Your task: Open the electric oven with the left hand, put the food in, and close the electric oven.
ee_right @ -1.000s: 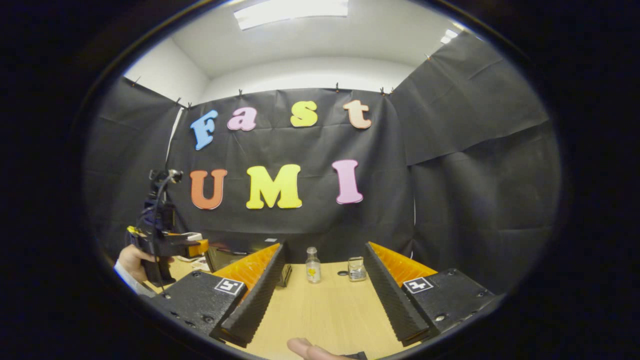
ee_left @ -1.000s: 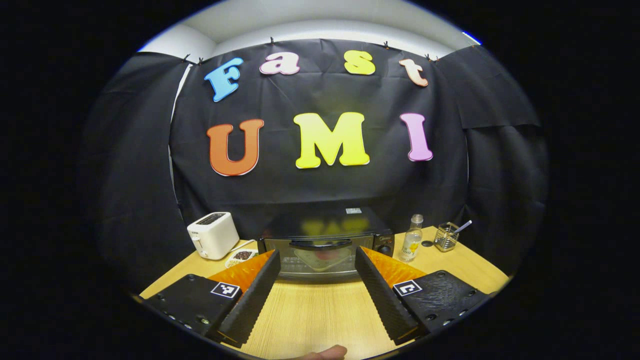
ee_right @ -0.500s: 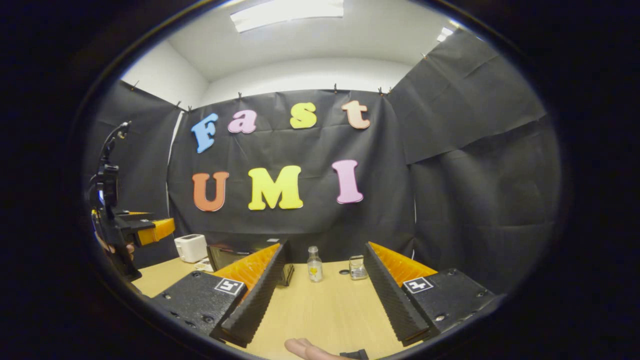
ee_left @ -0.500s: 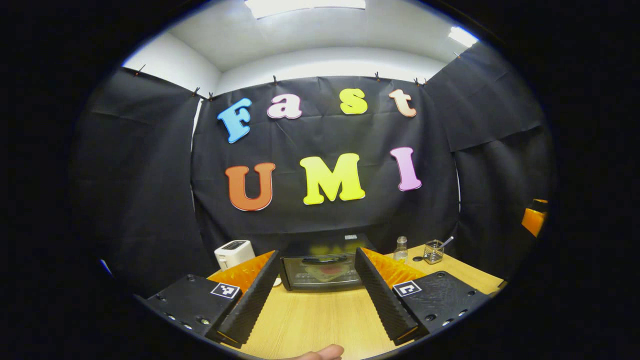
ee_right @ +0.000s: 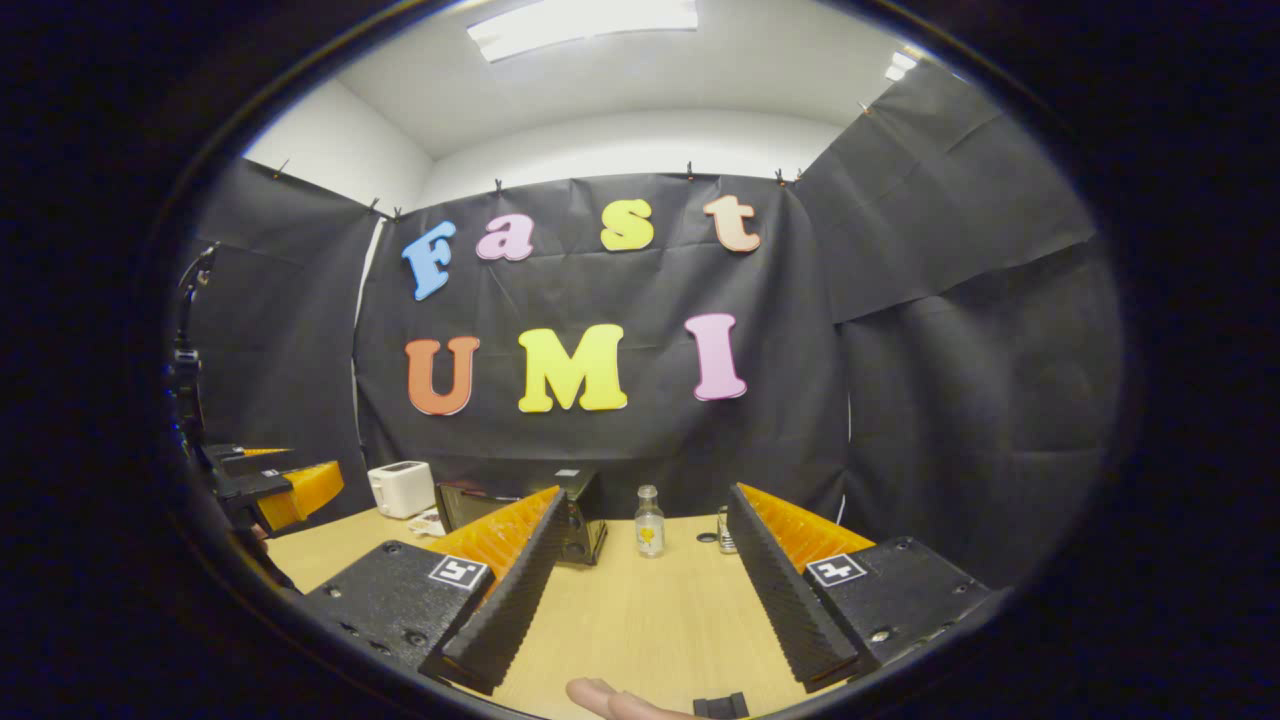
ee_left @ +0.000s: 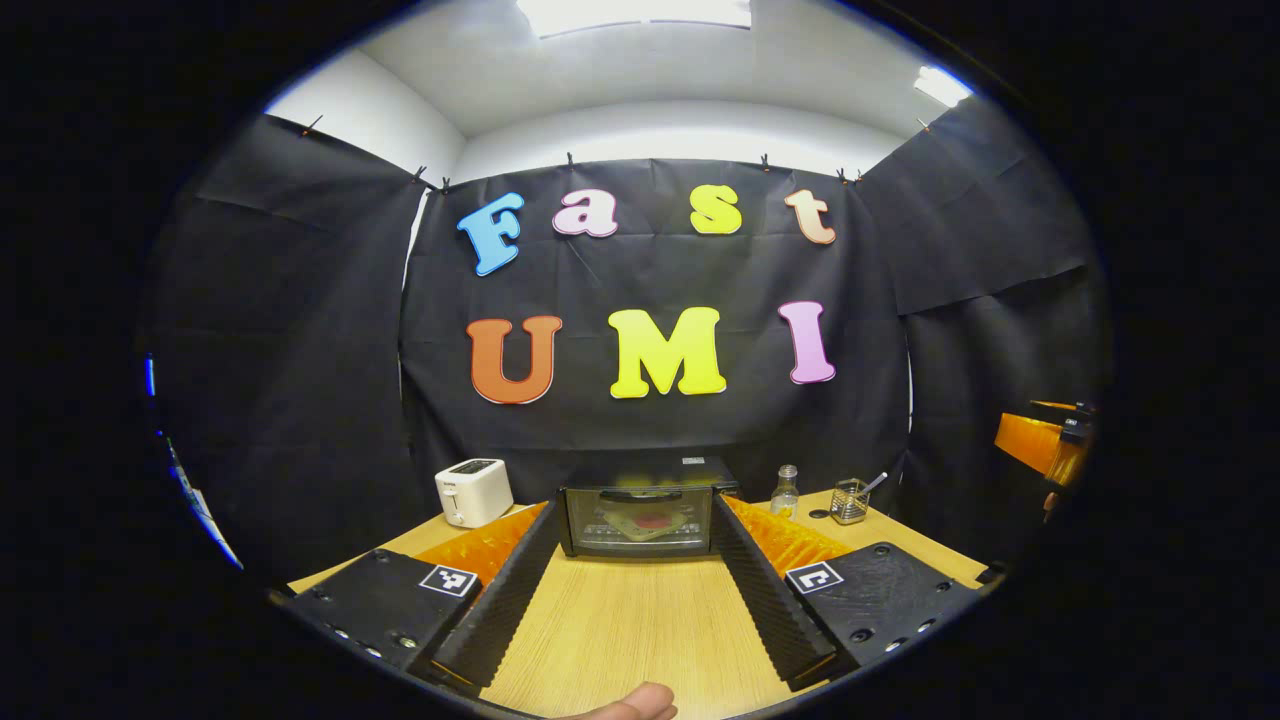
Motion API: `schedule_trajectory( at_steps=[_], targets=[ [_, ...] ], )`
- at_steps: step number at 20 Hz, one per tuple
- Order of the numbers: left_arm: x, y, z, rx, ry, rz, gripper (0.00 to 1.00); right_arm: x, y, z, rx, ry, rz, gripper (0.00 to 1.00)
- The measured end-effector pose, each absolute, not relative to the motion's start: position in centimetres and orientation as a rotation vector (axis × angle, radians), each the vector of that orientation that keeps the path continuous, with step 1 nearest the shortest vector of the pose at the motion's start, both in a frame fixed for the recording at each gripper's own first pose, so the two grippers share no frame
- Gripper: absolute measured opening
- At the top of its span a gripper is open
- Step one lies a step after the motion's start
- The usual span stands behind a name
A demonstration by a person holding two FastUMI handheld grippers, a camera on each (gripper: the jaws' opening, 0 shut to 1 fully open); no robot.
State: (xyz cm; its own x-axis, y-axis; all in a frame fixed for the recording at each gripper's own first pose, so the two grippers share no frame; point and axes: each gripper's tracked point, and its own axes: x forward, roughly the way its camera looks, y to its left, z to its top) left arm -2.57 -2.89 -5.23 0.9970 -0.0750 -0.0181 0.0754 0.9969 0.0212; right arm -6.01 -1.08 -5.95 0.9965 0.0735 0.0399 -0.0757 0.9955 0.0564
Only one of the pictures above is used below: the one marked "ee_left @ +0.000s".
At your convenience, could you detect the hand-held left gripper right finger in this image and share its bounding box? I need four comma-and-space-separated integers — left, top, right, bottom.
708, 493, 981, 693

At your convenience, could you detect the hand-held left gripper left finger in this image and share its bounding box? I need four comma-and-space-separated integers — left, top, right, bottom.
270, 500, 561, 696

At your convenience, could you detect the white square plate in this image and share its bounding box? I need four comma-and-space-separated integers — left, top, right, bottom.
600, 503, 691, 543

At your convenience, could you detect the black electric oven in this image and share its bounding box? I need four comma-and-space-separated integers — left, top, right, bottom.
557, 457, 741, 559

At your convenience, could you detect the white toaster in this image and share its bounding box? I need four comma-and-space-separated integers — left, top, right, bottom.
435, 458, 515, 529

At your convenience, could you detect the black backdrop cloth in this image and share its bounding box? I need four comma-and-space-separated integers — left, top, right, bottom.
140, 95, 1111, 591

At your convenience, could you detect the small ceiling light panel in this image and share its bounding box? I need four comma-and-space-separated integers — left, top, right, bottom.
912, 65, 973, 109

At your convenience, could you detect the large ceiling light panel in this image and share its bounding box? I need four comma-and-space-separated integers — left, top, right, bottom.
515, 0, 753, 39

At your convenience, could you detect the metal wire utensil holder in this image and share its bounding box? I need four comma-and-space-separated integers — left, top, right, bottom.
830, 478, 871, 526

